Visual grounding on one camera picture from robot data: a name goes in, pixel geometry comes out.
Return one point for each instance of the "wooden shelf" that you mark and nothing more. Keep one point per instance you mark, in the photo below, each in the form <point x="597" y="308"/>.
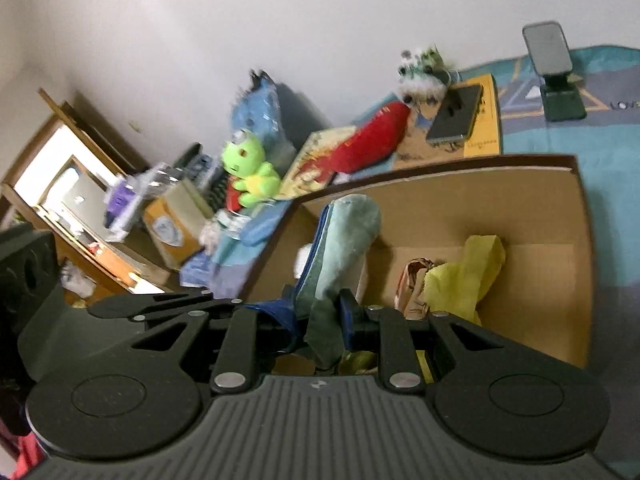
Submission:
<point x="58" y="183"/>

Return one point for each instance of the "yellow book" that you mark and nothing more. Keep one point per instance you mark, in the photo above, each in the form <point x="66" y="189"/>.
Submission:
<point x="485" y="140"/>

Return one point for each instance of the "brown cardboard box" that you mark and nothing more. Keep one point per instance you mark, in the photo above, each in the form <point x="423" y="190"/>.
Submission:
<point x="536" y="204"/>

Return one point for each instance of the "white green plush toy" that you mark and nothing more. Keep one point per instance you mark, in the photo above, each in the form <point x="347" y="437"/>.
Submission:
<point x="422" y="77"/>

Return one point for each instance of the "yellow cloth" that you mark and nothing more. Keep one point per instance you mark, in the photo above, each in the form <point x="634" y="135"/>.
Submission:
<point x="458" y="287"/>

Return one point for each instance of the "purple white package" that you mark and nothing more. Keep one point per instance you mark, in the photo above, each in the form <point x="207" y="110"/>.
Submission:
<point x="126" y="199"/>

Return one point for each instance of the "blue plush toy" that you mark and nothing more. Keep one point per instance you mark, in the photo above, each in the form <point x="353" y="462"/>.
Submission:
<point x="258" y="109"/>

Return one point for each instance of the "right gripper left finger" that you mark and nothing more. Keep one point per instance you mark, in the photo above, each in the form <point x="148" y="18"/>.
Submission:
<point x="282" y="310"/>

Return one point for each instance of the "phone on green stand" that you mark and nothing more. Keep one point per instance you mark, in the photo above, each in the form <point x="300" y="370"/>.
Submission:
<point x="548" y="50"/>

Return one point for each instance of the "colourful picture book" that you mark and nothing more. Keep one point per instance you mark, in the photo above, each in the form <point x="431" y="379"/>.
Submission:
<point x="310" y="171"/>

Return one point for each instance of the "black smartphone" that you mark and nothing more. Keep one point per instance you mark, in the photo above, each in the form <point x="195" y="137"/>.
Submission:
<point x="456" y="115"/>

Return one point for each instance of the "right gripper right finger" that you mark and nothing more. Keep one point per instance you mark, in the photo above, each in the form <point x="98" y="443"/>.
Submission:
<point x="354" y="322"/>

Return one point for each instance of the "grey green sock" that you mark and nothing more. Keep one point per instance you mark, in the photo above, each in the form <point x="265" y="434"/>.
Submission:
<point x="347" y="228"/>

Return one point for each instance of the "green frog plush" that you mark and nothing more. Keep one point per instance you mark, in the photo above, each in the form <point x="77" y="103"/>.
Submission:
<point x="253" y="177"/>

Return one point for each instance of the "orange tissue box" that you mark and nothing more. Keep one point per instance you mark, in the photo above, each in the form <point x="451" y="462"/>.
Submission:
<point x="175" y="220"/>

